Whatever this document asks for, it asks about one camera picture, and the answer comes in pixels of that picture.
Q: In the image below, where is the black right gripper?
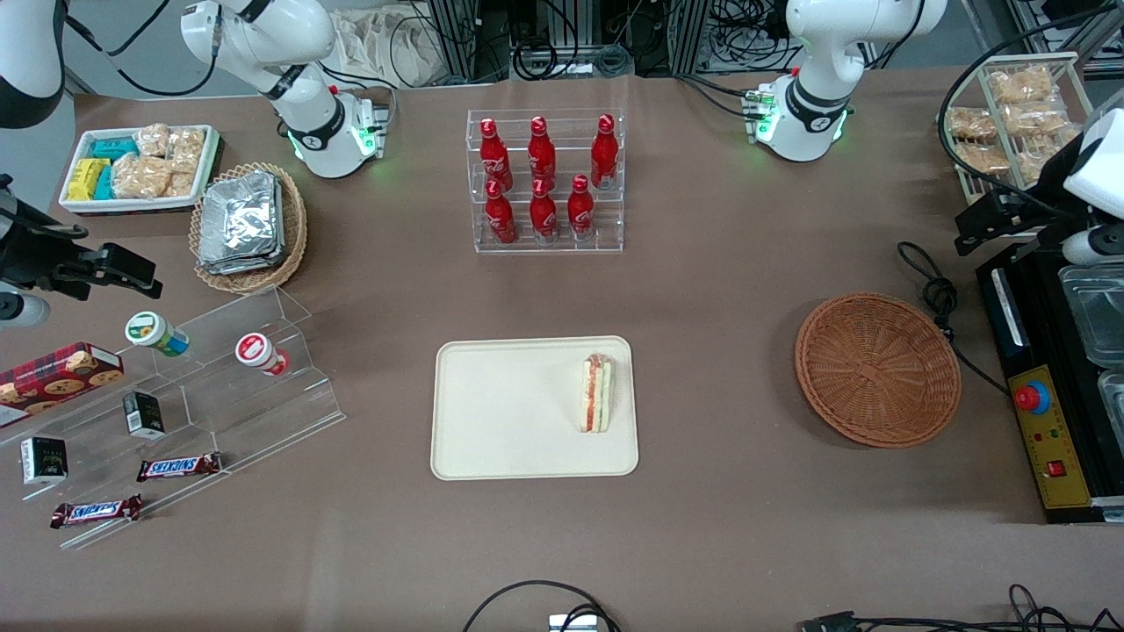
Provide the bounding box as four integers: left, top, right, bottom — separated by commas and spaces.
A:
0, 174, 165, 304

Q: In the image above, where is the triangular sandwich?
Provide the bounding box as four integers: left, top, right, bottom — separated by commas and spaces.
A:
579, 353, 616, 435

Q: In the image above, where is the oval light wicker basket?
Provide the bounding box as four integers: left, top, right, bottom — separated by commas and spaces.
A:
189, 162, 308, 294

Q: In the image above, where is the round brown wicker basket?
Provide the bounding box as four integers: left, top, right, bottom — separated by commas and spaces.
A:
795, 292, 962, 449

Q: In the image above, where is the cream plastic tray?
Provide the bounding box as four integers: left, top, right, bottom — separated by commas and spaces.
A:
430, 335, 639, 481

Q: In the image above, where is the green lid yogurt cup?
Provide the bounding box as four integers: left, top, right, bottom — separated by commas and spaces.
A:
125, 311, 190, 357

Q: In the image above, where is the bagged fried snack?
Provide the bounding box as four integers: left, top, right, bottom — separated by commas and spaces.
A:
953, 143, 1011, 175
988, 68, 1056, 104
1001, 103, 1069, 137
947, 107, 998, 141
1016, 132, 1070, 182

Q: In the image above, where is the white rectangular snack bin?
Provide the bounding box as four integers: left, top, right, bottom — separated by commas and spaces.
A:
59, 125, 220, 216

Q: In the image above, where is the yellow snack packet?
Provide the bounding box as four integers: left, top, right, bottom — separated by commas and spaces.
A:
68, 158, 111, 202

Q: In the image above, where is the white cylinder right gripper attachment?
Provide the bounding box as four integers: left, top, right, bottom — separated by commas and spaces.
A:
0, 294, 50, 328

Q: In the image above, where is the white cylinder gripper attachment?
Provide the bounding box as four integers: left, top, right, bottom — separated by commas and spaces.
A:
1061, 226, 1124, 265
0, 294, 50, 328

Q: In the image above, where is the white cylinder left gripper attachment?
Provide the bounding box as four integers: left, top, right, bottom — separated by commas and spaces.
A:
1061, 226, 1124, 265

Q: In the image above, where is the silver foil packet stack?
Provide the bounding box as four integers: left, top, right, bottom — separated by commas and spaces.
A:
198, 170, 286, 276

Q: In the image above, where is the red cookie box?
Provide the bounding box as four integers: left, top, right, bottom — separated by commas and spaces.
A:
0, 341, 125, 429

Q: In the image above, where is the black appliance yellow panel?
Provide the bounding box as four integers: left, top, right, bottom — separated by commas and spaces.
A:
976, 241, 1124, 525

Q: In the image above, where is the small black carton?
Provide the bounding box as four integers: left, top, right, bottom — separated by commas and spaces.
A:
20, 436, 68, 485
122, 391, 166, 440

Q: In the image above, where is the red lid yogurt cup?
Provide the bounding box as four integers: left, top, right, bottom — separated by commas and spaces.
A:
235, 333, 291, 377

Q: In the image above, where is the clear plastic container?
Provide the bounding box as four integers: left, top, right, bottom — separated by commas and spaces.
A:
1098, 369, 1124, 431
1058, 263, 1124, 368

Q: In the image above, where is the clear acrylic stepped stand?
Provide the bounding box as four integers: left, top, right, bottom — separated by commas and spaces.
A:
0, 285, 346, 551

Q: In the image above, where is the Snickers chocolate bar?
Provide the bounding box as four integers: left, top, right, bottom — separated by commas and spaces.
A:
50, 494, 143, 529
136, 452, 222, 483

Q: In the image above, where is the beige cloth bag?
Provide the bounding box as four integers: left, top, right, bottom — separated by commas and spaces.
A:
329, 7, 449, 89

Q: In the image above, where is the red cola bottle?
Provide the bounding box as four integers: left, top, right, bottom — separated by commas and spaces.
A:
530, 177, 558, 242
479, 118, 514, 192
485, 179, 518, 245
567, 174, 596, 241
590, 114, 619, 190
528, 116, 558, 190

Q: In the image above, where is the clear acrylic bottle rack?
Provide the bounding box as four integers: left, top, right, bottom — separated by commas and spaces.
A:
466, 108, 625, 255

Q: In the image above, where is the black knotted power cable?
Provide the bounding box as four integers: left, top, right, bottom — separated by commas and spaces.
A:
897, 241, 1011, 396

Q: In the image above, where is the black left wrist camera cable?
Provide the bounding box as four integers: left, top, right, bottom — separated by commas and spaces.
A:
937, 7, 1094, 213

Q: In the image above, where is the white wire rack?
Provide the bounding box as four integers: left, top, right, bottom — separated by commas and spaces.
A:
944, 52, 1095, 208

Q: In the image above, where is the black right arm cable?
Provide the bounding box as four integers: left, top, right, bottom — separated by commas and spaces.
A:
61, 0, 220, 98

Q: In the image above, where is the black cable with connector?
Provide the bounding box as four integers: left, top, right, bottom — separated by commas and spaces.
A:
797, 584, 1124, 632

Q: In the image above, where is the coiled black cable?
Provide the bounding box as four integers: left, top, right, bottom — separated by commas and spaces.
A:
513, 39, 559, 82

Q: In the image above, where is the black looped cable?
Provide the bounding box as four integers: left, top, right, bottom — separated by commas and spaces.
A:
463, 579, 621, 632

